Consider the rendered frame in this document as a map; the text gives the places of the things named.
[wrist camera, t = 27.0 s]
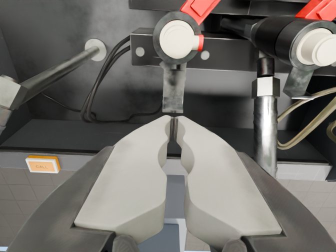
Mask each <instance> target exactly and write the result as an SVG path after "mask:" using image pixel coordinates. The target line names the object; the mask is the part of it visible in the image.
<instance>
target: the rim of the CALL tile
mask: <svg viewBox="0 0 336 252"><path fill-rule="evenodd" d="M25 160H26V163H27V165H28V168H29V170H30V172H35V173H58V172H59V170H58V166H57V163H56V160H55V159H46V158H26V159H25ZM29 162H52V163H53V166H54V170H55V171H32V170H31V167H30V165H29Z"/></svg>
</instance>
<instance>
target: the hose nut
mask: <svg viewBox="0 0 336 252"><path fill-rule="evenodd" d="M27 91H28V88H26V87H24V86H21V85H19V84H18V81H17V80H15V79H13V78H11V77H8V76H6V75H4V74H3V75H1V76H0V105H2V106H5V107H8V108H12V109H16V110H18V109H19V107H20V105H21V103H22V101H23V99H24V97H25V95H26V93H27Z"/></svg>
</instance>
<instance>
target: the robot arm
mask: <svg viewBox="0 0 336 252"><path fill-rule="evenodd" d="M172 133H173V137H174V141H176V142H177V143H178V144H179V145H180V147H181V149H182V150H181V160H180V163H181V165H182V166H183V167H184V169H185V170H186V171H187V173H188V176H187V183H186V190H185V197H184V205H183V206H184V215H185V224H186V228H187V230H188V231H189V232H190V233H191V234H192V235H194V236H195V237H197V238H198V239H200V240H202V241H203V242H205V243H206V244H208V245H209V247H210V252H336V242H335V241H334V239H333V238H332V237H331V235H330V234H329V233H328V232H327V230H326V229H325V228H324V227H323V225H322V224H321V223H320V222H319V221H318V219H317V218H316V217H315V216H314V215H313V214H312V213H311V212H310V211H309V210H308V209H307V208H306V207H305V206H304V205H303V204H302V203H301V202H300V201H299V200H298V199H297V198H296V197H295V196H294V195H293V194H292V193H291V192H289V191H288V190H287V189H286V188H285V187H284V186H283V185H281V184H280V183H279V182H278V181H277V180H276V179H275V178H273V177H272V176H271V175H270V174H269V173H268V172H266V171H265V170H264V169H263V168H262V167H261V166H260V165H258V164H257V163H256V162H255V161H254V160H253V159H252V158H250V157H249V156H248V155H247V154H246V153H245V152H237V151H236V150H235V149H234V148H232V147H231V146H230V145H229V144H228V143H227V142H226V141H224V140H223V139H222V138H220V137H219V136H218V135H216V134H214V133H213V132H211V131H209V130H208V129H206V128H204V127H202V126H201V125H199V124H197V123H195V122H194V121H192V120H190V119H188V118H187V117H185V116H177V117H171V116H169V115H164V116H162V117H160V118H158V119H156V120H154V121H152V122H150V123H148V124H146V125H144V126H142V127H140V128H138V129H136V130H134V131H133V132H131V133H129V134H128V135H126V136H125V137H123V138H122V139H121V140H120V141H118V142H117V143H116V144H115V145H114V146H106V147H105V148H103V149H102V150H101V151H100V152H99V153H97V154H96V155H95V156H94V157H93V158H91V159H90V160H89V161H88V162H87V163H85V164H84V165H83V166H82V167H81V168H79V169H78V170H77V171H76V172H75V173H73V174H72V175H71V176H70V177H69V178H67V179H66V180H65V181H64V182H63V183H61V184H60V185H59V186H58V187H57V188H56V189H55V190H53V191H52V192H51V193H50V194H49V195H48V196H47V197H46V198H45V199H44V200H43V201H42V202H41V203H40V205H39V206H38V207H37V208H36V209H35V210H34V211H33V213H32V214H31V215H30V216H29V218H28V219H27V220H26V221H25V223H24V224H23V225H22V227H21V228H20V230H19V231H18V232H17V234H16V235H15V237H14V238H13V240H12V241H11V243H10V245H9V246H8V248H7V250H6V251H5V252H140V250H139V248H138V246H137V245H138V244H140V243H142V242H143V241H145V240H147V239H149V238H150V237H152V236H154V235H156V234H157V233H159V232H160V231H161V230H162V229H163V226H164V218H165V203H166V187H167V176H166V174H165V173H164V172H163V170H162V168H163V166H164V165H165V164H166V162H167V145H168V143H169V141H172Z"/></svg>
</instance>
